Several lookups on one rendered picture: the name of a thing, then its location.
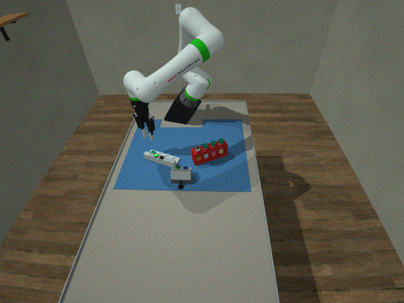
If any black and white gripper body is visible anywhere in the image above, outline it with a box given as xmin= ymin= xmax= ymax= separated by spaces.
xmin=135 ymin=107 xmax=150 ymax=120

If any blue flat mat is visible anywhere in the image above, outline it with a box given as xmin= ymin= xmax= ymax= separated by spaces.
xmin=113 ymin=119 xmax=251 ymax=192

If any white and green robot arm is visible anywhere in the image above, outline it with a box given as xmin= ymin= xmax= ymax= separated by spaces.
xmin=124 ymin=7 xmax=225 ymax=110

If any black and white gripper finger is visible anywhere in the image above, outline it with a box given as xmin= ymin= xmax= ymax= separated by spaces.
xmin=133 ymin=113 xmax=147 ymax=138
xmin=142 ymin=114 xmax=155 ymax=140

